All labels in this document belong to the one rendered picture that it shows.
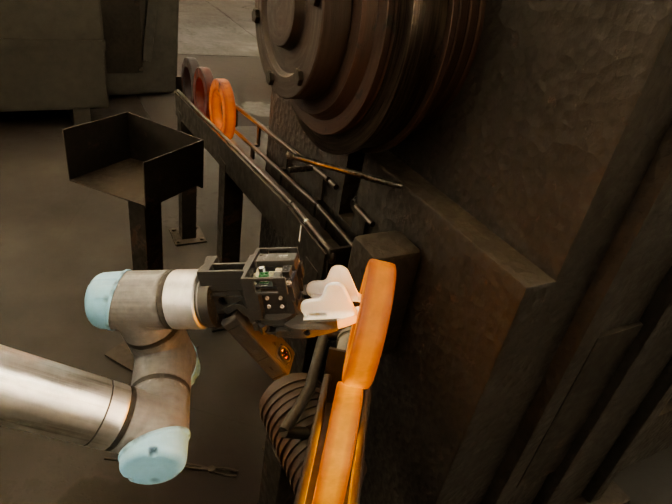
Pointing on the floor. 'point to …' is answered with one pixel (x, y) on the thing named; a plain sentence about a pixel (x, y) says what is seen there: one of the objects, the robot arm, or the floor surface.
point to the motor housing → (283, 475)
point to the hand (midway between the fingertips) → (370, 310)
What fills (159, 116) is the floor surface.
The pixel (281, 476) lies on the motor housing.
